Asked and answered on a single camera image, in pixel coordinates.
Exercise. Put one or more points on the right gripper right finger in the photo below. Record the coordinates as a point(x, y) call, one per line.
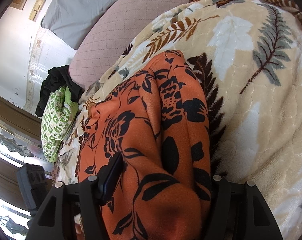
point(238, 211)

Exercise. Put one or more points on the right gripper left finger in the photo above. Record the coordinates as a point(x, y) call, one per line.
point(85, 199)

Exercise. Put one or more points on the orange black floral garment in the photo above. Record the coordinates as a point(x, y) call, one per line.
point(158, 121)

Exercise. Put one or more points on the brown wooden furniture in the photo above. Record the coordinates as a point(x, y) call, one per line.
point(19, 144)

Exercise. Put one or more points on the beige leaf-pattern fleece blanket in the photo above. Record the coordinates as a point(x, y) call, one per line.
point(247, 57)

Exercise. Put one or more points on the grey pillow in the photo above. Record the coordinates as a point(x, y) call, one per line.
point(72, 20)

